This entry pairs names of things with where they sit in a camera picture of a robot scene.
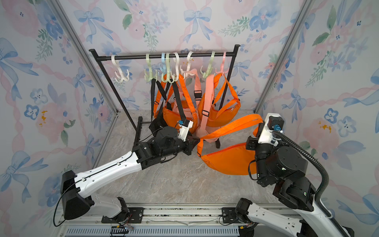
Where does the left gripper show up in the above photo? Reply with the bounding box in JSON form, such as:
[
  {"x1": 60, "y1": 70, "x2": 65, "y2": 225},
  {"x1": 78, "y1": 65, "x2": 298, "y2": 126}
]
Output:
[{"x1": 161, "y1": 135, "x2": 200, "y2": 159}]

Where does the orange bag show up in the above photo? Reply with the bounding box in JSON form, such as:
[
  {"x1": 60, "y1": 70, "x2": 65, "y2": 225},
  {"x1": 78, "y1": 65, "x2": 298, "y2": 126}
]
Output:
[
  {"x1": 197, "y1": 114, "x2": 263, "y2": 175},
  {"x1": 207, "y1": 74, "x2": 241, "y2": 127},
  {"x1": 161, "y1": 75, "x2": 199, "y2": 134}
]

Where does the black bag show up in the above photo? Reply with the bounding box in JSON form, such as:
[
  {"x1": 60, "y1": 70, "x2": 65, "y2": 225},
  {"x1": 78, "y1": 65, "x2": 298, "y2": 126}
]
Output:
[{"x1": 149, "y1": 79, "x2": 188, "y2": 137}]

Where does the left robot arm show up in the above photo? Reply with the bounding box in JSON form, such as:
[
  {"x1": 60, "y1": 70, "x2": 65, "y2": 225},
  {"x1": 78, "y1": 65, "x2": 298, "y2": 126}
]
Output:
[{"x1": 61, "y1": 126, "x2": 200, "y2": 223}]

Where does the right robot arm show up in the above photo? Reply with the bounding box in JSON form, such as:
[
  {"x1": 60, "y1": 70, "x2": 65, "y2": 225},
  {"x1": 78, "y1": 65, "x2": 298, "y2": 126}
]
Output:
[{"x1": 235, "y1": 116, "x2": 354, "y2": 237}]

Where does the pink bag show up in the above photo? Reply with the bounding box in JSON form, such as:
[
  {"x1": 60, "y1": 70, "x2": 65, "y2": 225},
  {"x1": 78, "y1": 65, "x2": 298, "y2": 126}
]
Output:
[{"x1": 182, "y1": 69, "x2": 220, "y2": 138}]

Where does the light green hook right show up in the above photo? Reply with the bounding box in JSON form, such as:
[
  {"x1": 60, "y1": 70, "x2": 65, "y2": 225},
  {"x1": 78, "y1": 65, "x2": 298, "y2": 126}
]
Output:
[{"x1": 200, "y1": 51, "x2": 216, "y2": 80}]

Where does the light green hook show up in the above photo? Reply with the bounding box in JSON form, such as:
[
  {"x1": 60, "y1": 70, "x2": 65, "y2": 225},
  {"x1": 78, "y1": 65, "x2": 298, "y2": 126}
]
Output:
[
  {"x1": 200, "y1": 51, "x2": 216, "y2": 80},
  {"x1": 161, "y1": 53, "x2": 174, "y2": 84},
  {"x1": 144, "y1": 53, "x2": 157, "y2": 83}
]

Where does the light green hook left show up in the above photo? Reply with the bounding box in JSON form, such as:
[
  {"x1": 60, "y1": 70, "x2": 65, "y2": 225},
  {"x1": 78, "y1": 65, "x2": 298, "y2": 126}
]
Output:
[{"x1": 144, "y1": 53, "x2": 157, "y2": 83}]

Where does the white hook middle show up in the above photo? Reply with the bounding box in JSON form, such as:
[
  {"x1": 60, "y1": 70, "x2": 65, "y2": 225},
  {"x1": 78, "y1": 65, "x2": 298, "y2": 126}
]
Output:
[{"x1": 173, "y1": 52, "x2": 180, "y2": 82}]

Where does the white hook with pink bag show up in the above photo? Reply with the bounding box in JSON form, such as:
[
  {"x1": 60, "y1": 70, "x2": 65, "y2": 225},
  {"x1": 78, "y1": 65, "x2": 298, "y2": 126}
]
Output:
[{"x1": 180, "y1": 51, "x2": 193, "y2": 79}]

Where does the white hook far left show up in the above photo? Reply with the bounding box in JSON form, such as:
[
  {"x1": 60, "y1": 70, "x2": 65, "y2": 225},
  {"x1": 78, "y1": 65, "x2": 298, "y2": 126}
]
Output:
[{"x1": 111, "y1": 54, "x2": 130, "y2": 84}]

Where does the light green hook middle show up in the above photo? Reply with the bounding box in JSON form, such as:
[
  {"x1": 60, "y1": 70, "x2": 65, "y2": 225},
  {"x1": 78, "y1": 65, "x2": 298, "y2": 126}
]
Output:
[{"x1": 161, "y1": 53, "x2": 174, "y2": 84}]

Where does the light blue hook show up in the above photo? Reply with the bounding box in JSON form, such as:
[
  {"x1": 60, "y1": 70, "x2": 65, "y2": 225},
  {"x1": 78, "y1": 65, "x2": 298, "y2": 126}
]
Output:
[{"x1": 159, "y1": 53, "x2": 167, "y2": 75}]

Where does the black clothes rack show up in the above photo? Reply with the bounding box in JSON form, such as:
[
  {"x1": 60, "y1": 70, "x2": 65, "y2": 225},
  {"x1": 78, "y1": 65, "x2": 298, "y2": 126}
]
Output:
[{"x1": 89, "y1": 44, "x2": 241, "y2": 145}]

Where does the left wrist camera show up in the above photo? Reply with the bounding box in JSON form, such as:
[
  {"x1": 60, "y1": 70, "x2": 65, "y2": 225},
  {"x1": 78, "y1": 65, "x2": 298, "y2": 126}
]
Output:
[{"x1": 178, "y1": 119, "x2": 193, "y2": 142}]

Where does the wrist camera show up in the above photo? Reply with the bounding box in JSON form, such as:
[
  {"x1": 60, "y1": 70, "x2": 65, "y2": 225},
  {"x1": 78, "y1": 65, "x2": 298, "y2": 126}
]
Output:
[
  {"x1": 178, "y1": 119, "x2": 193, "y2": 142},
  {"x1": 256, "y1": 113, "x2": 285, "y2": 147}
]

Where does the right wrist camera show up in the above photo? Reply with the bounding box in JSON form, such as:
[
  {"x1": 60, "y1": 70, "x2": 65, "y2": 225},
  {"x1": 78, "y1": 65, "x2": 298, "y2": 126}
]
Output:
[{"x1": 256, "y1": 113, "x2": 285, "y2": 147}]

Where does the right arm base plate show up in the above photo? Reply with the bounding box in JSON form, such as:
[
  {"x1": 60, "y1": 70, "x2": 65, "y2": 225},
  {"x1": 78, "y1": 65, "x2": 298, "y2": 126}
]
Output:
[{"x1": 219, "y1": 207, "x2": 258, "y2": 227}]

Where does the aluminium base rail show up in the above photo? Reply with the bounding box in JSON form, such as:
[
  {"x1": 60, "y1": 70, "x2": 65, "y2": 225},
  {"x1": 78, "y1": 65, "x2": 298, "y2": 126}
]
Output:
[{"x1": 51, "y1": 202, "x2": 311, "y2": 237}]

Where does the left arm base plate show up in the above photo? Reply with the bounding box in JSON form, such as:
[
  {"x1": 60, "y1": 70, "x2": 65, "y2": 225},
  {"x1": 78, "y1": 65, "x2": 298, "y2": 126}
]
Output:
[{"x1": 101, "y1": 207, "x2": 145, "y2": 225}]

